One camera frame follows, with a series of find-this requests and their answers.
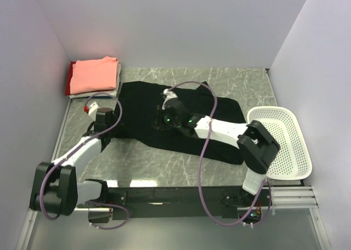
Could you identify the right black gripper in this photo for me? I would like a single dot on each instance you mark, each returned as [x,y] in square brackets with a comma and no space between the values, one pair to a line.
[159,114]

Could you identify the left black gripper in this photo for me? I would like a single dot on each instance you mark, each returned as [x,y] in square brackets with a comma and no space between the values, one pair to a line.
[113,118]

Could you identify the black t shirt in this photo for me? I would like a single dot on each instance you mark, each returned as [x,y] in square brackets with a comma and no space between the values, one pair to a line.
[139,101]

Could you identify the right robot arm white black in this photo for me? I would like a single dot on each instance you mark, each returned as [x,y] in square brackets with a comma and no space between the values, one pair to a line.
[254,142]

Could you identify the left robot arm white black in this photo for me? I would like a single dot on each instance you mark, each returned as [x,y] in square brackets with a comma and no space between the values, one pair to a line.
[55,190]

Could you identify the pink folded t shirt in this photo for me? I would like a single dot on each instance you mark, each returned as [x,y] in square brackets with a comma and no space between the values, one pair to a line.
[92,75]

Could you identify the red folded t shirt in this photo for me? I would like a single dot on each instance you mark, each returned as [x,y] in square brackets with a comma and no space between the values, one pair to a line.
[69,77]

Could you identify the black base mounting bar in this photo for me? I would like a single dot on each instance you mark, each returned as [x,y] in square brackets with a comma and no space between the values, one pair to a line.
[227,202]

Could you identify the white perforated plastic basket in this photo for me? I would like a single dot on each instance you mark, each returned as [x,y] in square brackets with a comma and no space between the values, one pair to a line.
[292,161]

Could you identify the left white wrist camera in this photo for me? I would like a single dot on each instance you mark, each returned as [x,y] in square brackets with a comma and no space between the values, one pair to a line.
[92,109]

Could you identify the aluminium rail frame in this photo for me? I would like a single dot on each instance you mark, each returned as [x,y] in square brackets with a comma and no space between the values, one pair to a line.
[294,222]

